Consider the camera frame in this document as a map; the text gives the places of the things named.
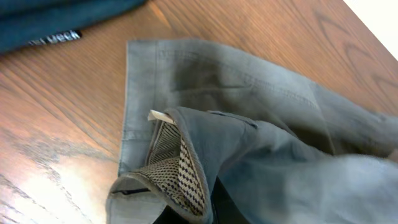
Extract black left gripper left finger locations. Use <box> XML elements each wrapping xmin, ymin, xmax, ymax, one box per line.
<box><xmin>154</xmin><ymin>206</ymin><xmax>189</xmax><ymax>224</ymax></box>

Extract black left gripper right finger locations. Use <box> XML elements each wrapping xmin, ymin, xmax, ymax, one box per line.
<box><xmin>213</xmin><ymin>177</ymin><xmax>249</xmax><ymax>224</ymax></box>

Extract grey shorts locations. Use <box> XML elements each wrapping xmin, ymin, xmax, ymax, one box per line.
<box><xmin>106</xmin><ymin>39</ymin><xmax>397</xmax><ymax>223</ymax></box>

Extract folded navy blue garment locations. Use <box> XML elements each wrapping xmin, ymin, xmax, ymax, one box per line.
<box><xmin>1</xmin><ymin>0</ymin><xmax>145</xmax><ymax>54</ymax></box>

